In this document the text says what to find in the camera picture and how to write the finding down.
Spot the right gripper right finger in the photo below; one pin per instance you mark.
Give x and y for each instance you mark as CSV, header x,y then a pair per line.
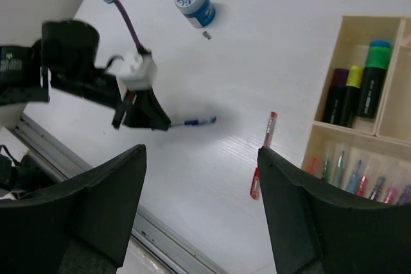
x,y
315,227

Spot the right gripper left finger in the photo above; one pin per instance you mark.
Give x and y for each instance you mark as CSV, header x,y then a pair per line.
x,y
57,229

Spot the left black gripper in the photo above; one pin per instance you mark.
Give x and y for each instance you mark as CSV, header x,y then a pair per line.
x,y
64,58

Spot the dark blue gel pen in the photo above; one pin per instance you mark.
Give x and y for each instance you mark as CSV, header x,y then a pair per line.
x,y
195,122

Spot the light blue clear pen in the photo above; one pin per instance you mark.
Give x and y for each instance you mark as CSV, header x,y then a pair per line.
x,y
354,176

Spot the red clear-cap pen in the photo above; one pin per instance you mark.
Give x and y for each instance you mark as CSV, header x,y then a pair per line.
x,y
312,166

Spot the pink clear-cap pen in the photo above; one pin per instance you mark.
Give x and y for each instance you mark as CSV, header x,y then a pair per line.
x,y
362,186

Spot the olive green clear pen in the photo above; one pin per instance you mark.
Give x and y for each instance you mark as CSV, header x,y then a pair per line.
x,y
339,169

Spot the green clear-cap pen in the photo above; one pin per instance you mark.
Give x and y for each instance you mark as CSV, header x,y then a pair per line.
x,y
326,168

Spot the red gel pen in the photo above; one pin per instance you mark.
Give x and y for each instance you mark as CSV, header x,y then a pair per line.
x,y
255,185

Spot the violet clear-cap pen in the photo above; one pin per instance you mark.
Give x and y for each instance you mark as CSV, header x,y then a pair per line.
x,y
405,196

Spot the purple highlighter marker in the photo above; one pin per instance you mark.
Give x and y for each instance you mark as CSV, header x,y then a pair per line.
x,y
335,96

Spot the yellow highlighter marker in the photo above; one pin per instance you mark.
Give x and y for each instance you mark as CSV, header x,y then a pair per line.
x,y
351,98

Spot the green highlighter marker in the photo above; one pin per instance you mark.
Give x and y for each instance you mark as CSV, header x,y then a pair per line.
x,y
373,79

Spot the black clear-cap pen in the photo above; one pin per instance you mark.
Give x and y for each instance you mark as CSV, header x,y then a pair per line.
x,y
378,187

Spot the magenta clear-cap pen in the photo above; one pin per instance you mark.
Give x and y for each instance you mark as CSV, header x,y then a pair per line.
x,y
391,195

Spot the blue highlighter marker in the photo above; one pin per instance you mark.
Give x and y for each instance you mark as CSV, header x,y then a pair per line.
x,y
380,43

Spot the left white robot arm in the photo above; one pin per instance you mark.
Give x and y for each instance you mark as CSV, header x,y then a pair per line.
x,y
63,58

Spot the beige divided organizer tray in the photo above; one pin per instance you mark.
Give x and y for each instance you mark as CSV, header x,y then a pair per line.
x,y
360,138

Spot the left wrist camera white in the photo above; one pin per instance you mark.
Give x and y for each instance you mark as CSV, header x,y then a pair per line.
x,y
135,72

